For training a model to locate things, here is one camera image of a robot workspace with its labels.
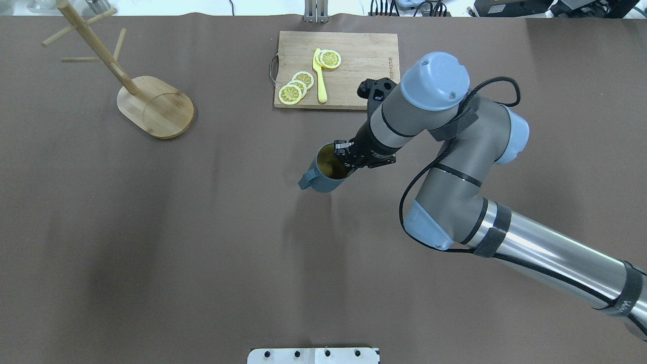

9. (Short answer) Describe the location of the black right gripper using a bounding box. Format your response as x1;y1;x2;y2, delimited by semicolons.
334;124;397;170

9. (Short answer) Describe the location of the teal cup yellow inside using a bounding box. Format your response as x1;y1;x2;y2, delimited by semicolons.
298;143;353;193

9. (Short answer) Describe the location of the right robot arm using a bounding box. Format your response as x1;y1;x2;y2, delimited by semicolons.
335;52;645;340

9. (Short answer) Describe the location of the wooden cup storage rack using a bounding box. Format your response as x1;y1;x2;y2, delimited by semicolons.
41;1;196;139

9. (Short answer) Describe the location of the yellow plastic knife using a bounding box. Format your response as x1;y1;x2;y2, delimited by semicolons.
312;48;328;104

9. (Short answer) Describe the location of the lemon slice front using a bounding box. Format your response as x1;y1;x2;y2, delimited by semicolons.
278;83;303;105

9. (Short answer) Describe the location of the lemon slice on knife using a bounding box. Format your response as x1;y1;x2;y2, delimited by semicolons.
317;49;342;69

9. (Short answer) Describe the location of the wooden cutting board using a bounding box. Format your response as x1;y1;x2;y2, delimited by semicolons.
273;31;400;111

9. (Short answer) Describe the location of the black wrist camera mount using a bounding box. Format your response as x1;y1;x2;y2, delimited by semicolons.
356;77;398;117

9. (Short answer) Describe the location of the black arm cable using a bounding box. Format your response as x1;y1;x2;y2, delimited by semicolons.
399;76;521;253

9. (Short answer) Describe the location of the aluminium frame post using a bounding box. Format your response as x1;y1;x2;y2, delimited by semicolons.
303;0;330;24

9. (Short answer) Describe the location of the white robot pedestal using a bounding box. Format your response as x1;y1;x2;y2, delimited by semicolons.
247;346;381;363

